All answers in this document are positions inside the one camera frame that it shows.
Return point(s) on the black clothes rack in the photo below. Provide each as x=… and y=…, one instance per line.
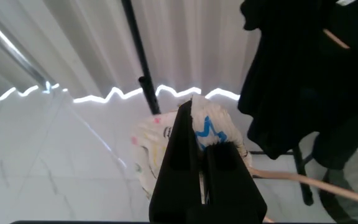
x=141, y=56

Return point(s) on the cream printed garment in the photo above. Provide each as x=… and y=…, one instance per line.
x=213, y=124

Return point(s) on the white curtain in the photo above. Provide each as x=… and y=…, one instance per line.
x=182, y=46

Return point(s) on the black t-shirt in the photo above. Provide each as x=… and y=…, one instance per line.
x=291, y=93

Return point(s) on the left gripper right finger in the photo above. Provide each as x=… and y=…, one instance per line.
x=232, y=186

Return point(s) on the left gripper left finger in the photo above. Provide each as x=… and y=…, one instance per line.
x=176, y=174

